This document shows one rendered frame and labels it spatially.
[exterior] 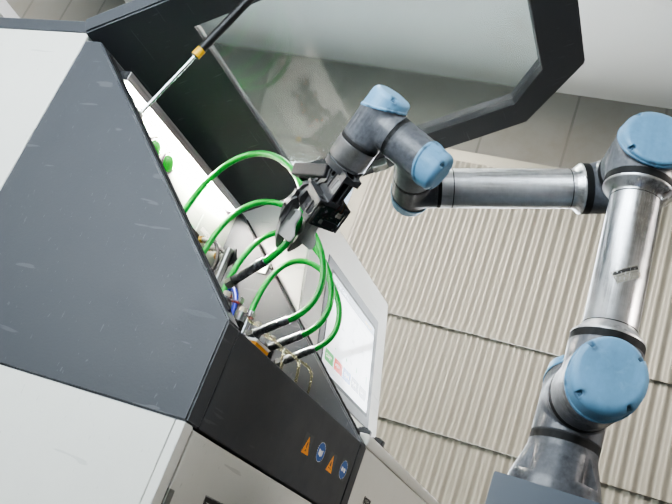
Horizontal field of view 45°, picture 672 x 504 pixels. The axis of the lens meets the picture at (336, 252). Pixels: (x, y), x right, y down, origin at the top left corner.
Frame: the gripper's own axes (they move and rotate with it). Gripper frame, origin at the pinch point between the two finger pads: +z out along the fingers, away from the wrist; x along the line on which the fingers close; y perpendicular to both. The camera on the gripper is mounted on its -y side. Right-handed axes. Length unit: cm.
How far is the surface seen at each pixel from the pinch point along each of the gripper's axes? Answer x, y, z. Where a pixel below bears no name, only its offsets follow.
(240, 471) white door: -8.2, 39.0, 21.9
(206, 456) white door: -18.2, 42.0, 16.8
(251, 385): -11.4, 32.2, 9.8
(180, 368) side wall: -25.6, 34.2, 8.0
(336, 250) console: 49, -48, 22
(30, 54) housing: -45, -49, 4
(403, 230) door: 155, -154, 53
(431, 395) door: 160, -82, 87
